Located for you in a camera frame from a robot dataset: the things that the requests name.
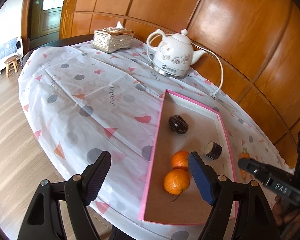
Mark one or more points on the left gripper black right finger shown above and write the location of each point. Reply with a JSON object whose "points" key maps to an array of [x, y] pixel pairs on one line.
{"points": [[254, 220]]}

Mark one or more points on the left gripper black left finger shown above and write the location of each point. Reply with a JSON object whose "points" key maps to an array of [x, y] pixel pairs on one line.
{"points": [[43, 219]]}

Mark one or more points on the large orange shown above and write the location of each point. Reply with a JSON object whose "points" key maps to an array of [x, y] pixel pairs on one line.
{"points": [[176, 182]]}

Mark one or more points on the person right hand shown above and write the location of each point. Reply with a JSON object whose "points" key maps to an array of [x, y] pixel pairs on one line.
{"points": [[290, 220]]}

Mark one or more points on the orange toy carrot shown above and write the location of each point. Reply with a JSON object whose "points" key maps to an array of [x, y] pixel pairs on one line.
{"points": [[242, 164]]}

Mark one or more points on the cut dark cylinder fruit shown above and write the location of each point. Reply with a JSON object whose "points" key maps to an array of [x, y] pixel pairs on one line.
{"points": [[213, 150]]}

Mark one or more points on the orange in tray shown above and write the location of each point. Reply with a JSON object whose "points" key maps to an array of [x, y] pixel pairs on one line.
{"points": [[180, 160]]}

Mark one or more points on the pink tray box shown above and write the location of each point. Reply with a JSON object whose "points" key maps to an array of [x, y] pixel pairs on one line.
{"points": [[171, 196]]}

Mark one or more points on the dark mangosteen in tray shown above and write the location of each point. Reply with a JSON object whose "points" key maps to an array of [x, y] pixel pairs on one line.
{"points": [[178, 124]]}

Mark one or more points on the white patterned tablecloth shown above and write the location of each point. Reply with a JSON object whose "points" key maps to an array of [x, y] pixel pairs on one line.
{"points": [[80, 101]]}

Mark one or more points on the wooden stool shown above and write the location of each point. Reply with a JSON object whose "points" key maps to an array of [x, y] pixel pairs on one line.
{"points": [[11, 61]]}

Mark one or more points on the blue plaid sofa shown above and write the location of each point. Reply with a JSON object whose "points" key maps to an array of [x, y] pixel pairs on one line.
{"points": [[11, 48]]}

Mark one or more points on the white ceramic kettle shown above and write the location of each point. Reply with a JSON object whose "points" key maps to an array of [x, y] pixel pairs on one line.
{"points": [[173, 54]]}

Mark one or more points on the ornate tissue box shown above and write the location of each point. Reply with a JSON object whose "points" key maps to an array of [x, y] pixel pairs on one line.
{"points": [[112, 39]]}

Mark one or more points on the wooden door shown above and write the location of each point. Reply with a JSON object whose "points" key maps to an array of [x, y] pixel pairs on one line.
{"points": [[40, 22]]}

